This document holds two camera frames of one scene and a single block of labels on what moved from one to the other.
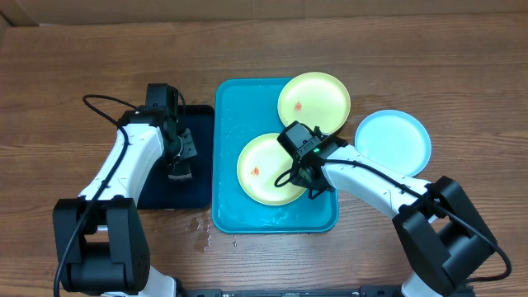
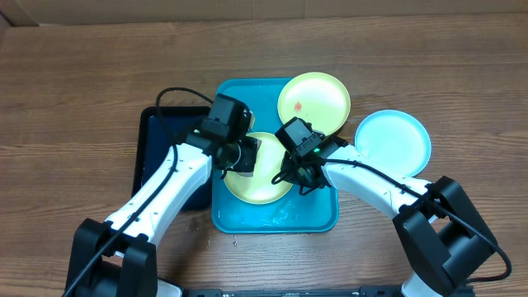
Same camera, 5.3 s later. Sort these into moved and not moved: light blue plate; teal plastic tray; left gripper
Moved: left gripper
Not moved: light blue plate; teal plastic tray
